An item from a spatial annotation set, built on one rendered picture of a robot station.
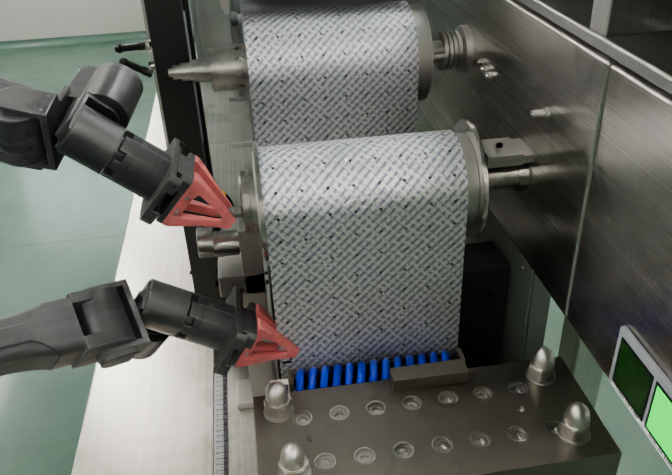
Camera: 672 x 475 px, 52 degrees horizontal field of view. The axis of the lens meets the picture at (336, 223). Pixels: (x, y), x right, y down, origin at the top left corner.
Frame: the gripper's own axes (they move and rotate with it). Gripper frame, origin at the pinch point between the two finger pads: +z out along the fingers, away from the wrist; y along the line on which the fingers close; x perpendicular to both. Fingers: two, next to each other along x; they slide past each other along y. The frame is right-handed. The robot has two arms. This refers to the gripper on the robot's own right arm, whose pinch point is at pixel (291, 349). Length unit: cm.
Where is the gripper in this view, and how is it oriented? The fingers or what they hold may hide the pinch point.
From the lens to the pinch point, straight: 88.9
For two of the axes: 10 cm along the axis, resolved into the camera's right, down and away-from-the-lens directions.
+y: 1.5, 5.0, -8.5
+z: 8.7, 3.5, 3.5
